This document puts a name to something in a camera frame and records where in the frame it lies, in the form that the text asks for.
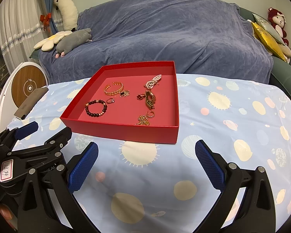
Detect sofa with blue cover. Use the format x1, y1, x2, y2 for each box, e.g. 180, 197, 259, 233
29, 6, 291, 95

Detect gold chain link bracelet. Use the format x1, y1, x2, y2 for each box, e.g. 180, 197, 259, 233
104, 82, 125, 96

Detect person's left hand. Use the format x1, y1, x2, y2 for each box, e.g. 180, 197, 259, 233
0, 204, 17, 227

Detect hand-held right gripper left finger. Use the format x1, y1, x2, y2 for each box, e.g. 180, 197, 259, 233
17, 141, 105, 233

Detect white round wood-faced appliance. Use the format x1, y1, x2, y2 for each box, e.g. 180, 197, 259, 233
0, 62, 49, 127

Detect silver tinsel garland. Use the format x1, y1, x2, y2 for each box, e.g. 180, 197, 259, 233
1, 18, 63, 54

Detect silver shiny cushion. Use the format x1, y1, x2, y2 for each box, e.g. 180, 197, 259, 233
252, 13, 286, 44

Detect grey rectangular case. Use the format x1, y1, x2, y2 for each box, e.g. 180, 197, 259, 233
14, 87, 49, 120

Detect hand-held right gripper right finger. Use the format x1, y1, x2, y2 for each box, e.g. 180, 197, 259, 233
195, 139, 277, 233

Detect red cardboard box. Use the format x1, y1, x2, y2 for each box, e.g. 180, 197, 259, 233
60, 61, 180, 144

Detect beige cushion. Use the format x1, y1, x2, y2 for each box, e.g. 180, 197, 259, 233
269, 44, 291, 58

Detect white sheer curtain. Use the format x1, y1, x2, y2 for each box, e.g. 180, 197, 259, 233
0, 0, 54, 61

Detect pearl bead bracelet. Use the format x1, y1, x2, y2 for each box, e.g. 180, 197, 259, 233
144, 74, 162, 89

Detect gold necklace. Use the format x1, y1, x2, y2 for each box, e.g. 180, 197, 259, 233
136, 115, 151, 126

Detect wide gold chain bracelet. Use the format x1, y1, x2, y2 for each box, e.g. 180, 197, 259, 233
145, 90, 157, 110

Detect flower shaped cushion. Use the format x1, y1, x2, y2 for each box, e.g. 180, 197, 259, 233
33, 31, 73, 52

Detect planet print blue tablecloth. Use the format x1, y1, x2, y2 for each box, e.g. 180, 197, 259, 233
0, 74, 291, 233

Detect red bow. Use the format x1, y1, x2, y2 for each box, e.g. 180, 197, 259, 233
40, 14, 52, 27

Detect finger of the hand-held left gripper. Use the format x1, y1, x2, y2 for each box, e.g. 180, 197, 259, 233
7, 127, 72, 163
0, 121, 39, 151

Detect white cow plush toy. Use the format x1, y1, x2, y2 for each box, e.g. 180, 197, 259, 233
53, 0, 78, 31

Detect grey plush toy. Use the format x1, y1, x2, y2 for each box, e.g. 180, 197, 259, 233
55, 28, 93, 58

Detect gold shiny cushion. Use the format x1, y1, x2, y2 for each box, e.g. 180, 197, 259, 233
251, 21, 288, 62

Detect red monkey plush toy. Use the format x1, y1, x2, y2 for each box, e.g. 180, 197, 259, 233
267, 7, 289, 45

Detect dark beaded bracelet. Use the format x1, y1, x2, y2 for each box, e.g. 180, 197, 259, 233
85, 99, 107, 117

